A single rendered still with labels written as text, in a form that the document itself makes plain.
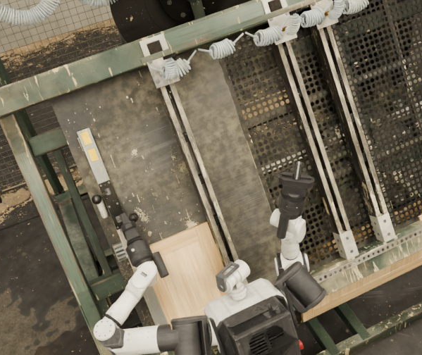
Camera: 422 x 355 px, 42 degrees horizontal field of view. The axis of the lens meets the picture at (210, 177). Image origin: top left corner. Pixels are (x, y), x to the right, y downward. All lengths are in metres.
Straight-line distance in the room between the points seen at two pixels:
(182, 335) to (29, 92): 1.04
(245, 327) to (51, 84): 1.12
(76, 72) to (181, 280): 0.95
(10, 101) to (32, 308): 2.08
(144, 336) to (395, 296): 2.02
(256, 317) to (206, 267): 0.61
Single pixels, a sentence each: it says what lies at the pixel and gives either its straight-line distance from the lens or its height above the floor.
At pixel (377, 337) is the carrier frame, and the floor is 0.15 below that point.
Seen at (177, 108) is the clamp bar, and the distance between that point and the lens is 2.24.
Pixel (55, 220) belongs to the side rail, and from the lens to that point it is 2.25.
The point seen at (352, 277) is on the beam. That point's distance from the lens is 2.64.
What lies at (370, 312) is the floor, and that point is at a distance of 3.53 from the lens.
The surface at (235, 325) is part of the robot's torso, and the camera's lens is 1.84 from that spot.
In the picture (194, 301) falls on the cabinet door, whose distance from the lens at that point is 2.43.
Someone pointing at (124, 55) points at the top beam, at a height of 1.91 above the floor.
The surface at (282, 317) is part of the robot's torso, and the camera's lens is 1.81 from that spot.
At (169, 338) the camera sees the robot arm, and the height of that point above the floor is 1.35.
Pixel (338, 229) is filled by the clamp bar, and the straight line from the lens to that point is 2.53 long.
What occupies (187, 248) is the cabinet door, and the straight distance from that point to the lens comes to 2.36.
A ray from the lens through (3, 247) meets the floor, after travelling 4.48.
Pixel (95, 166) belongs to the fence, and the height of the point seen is 1.57.
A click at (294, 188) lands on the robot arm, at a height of 1.57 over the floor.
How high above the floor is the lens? 2.95
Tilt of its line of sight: 42 degrees down
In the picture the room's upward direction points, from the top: 12 degrees counter-clockwise
